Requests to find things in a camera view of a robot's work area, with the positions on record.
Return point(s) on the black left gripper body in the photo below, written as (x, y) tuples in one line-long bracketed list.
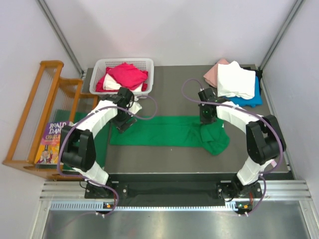
[(125, 123)]

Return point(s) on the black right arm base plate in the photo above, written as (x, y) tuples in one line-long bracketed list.
[(228, 190)]

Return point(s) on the crimson red t shirt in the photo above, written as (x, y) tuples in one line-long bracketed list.
[(126, 74)]

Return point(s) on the folded pink t shirt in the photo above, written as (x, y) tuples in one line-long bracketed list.
[(211, 76)]

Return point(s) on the grey slotted cable duct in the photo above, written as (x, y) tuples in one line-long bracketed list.
[(105, 207)]

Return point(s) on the green t shirt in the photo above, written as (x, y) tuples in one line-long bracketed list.
[(179, 131)]

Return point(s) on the folded white t shirt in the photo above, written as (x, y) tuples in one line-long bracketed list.
[(234, 81)]

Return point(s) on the Roald Dahl book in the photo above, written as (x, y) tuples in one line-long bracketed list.
[(50, 142)]

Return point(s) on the wooden book rack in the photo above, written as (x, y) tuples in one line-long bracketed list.
[(49, 94)]

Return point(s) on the white plastic laundry basket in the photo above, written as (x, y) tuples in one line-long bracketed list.
[(100, 71)]

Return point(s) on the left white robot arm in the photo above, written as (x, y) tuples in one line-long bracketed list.
[(77, 146)]

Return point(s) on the green folding board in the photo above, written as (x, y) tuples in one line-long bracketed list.
[(101, 139)]

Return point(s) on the white shirt in basket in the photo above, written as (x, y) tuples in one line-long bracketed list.
[(110, 84)]

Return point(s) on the folded blue t shirt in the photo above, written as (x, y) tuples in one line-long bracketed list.
[(253, 102)]

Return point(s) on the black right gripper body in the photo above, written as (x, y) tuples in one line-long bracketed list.
[(205, 118)]

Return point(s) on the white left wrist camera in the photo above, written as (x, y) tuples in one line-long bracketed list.
[(135, 107)]

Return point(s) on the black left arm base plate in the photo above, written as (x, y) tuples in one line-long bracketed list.
[(97, 192)]

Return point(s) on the pink marker pen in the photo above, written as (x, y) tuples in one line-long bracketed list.
[(273, 163)]

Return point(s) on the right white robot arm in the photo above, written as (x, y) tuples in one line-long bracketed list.
[(264, 138)]

